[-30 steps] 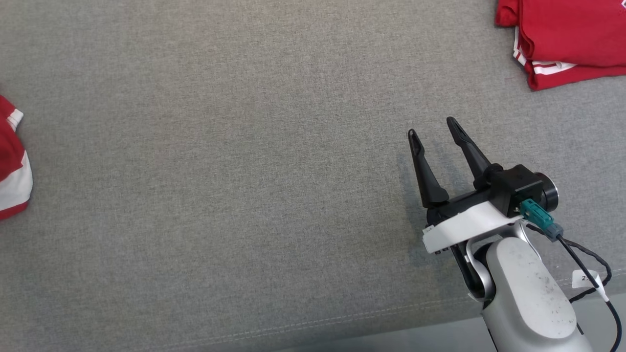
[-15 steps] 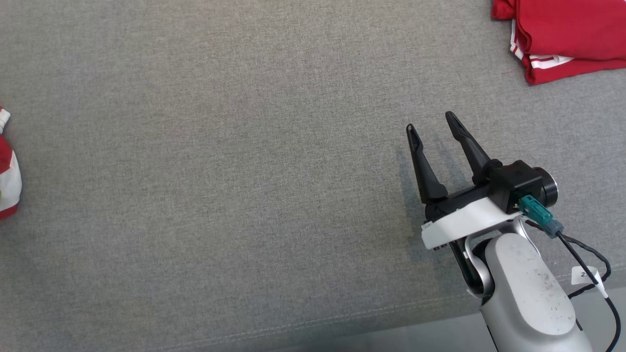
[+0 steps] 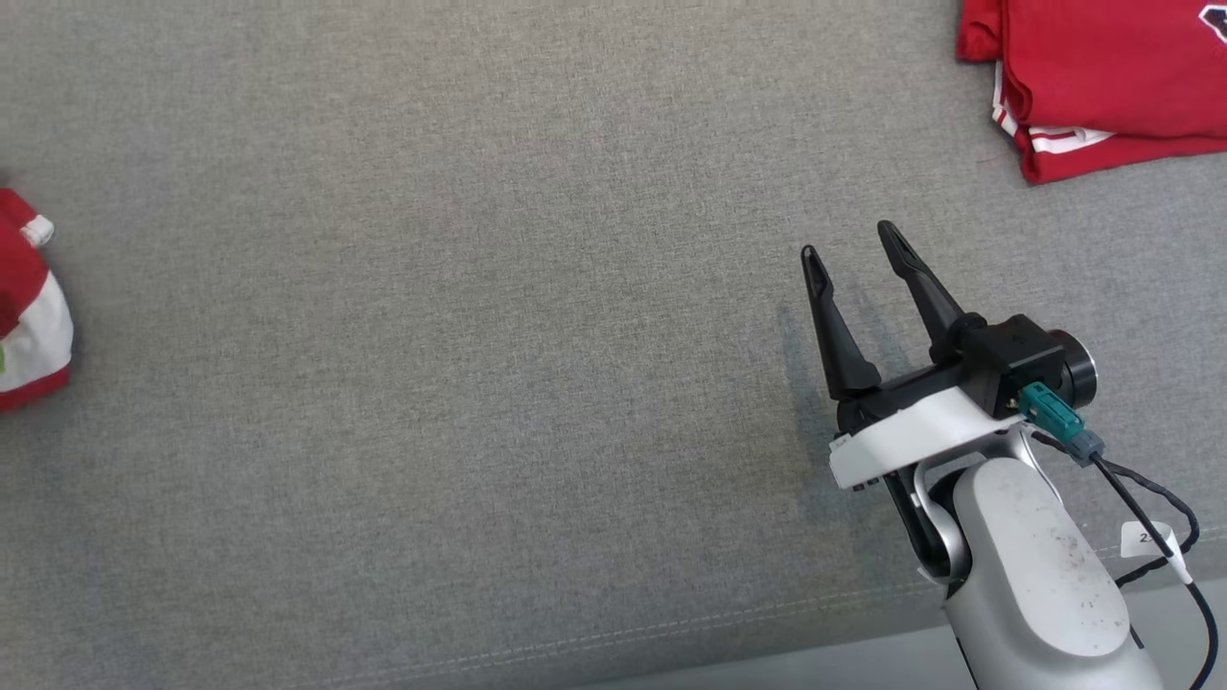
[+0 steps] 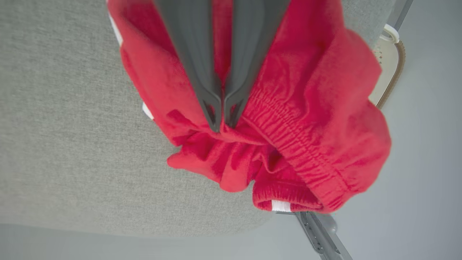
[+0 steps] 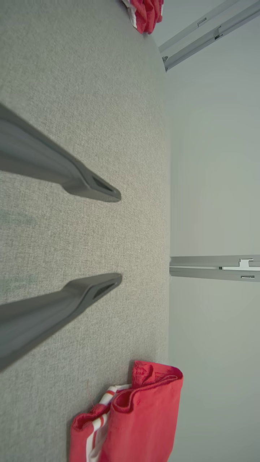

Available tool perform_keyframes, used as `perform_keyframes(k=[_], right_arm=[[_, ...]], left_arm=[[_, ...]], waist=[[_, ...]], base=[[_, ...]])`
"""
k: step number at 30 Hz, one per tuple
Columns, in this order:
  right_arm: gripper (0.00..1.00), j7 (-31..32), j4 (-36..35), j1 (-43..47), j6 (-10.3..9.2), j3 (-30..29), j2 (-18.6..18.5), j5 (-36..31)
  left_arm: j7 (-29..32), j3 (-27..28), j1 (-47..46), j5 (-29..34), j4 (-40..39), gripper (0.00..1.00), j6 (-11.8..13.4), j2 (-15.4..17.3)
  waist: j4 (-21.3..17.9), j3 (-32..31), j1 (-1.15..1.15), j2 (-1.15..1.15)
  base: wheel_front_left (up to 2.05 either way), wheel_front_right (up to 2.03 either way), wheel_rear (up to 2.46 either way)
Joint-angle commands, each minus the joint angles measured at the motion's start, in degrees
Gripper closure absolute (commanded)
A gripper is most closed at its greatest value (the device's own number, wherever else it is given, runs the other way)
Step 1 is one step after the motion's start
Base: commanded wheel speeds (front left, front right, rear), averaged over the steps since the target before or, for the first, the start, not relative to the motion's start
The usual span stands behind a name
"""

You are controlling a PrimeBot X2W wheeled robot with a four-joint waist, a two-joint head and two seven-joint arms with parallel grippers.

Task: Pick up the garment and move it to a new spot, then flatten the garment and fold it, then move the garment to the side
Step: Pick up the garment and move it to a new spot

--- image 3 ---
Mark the grey fabric sofa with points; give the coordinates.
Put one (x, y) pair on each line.
(479, 383)

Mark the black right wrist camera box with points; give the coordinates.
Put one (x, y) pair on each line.
(1021, 356)

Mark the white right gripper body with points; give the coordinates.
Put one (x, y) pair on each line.
(911, 436)

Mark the red jersey shirt white sleeves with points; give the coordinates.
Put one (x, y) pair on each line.
(1102, 67)

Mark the red shorts white stripes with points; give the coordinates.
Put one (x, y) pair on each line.
(29, 316)

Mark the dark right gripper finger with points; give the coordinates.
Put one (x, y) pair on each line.
(842, 345)
(925, 297)

